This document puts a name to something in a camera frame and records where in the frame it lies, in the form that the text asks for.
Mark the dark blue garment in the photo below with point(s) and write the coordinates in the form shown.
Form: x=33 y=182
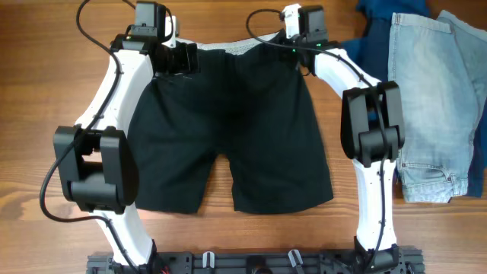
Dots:
x=371 y=52

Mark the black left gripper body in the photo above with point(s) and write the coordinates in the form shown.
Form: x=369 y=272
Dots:
x=184 y=58

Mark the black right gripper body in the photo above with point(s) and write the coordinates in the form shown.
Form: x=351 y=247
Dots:
x=294 y=55

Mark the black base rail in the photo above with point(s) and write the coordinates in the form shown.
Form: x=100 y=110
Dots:
x=410 y=260

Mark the light blue denim shorts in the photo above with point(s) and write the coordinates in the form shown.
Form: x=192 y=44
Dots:
x=440 y=67

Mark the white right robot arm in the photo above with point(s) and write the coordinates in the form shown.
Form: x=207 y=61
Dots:
x=372 y=133

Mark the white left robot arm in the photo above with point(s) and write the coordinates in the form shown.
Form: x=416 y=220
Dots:
x=95 y=165

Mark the black shorts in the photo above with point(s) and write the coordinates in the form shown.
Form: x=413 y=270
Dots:
x=244 y=103

